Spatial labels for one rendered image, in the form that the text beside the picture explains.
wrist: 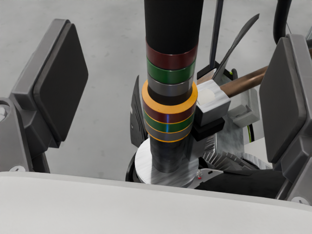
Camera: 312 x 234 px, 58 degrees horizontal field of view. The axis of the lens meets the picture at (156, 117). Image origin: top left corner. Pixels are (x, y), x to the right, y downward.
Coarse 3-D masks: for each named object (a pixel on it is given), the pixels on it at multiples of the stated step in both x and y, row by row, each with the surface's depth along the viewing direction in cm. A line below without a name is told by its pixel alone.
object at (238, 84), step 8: (256, 72) 27; (264, 72) 27; (240, 80) 26; (248, 80) 26; (256, 80) 26; (224, 88) 25; (232, 88) 26; (240, 88) 26; (248, 88) 26; (232, 96) 26
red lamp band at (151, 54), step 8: (152, 56) 17; (160, 56) 17; (168, 56) 17; (176, 56) 17; (184, 56) 17; (192, 56) 17; (160, 64) 17; (168, 64) 17; (176, 64) 17; (184, 64) 17
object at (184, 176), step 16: (224, 96) 25; (208, 112) 24; (224, 112) 26; (192, 128) 26; (208, 128) 26; (144, 144) 32; (192, 144) 28; (144, 160) 31; (192, 160) 30; (144, 176) 30; (160, 176) 30; (176, 176) 30; (192, 176) 30
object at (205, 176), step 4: (204, 172) 52; (216, 172) 51; (220, 172) 51; (196, 176) 51; (204, 176) 50; (208, 176) 50; (212, 176) 50; (196, 180) 49; (200, 180) 49; (204, 180) 49; (192, 184) 48; (196, 184) 47; (192, 188) 46
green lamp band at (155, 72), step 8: (192, 64) 18; (152, 72) 19; (160, 72) 18; (168, 72) 18; (176, 72) 18; (184, 72) 18; (192, 72) 19; (160, 80) 19; (168, 80) 18; (176, 80) 18; (184, 80) 19
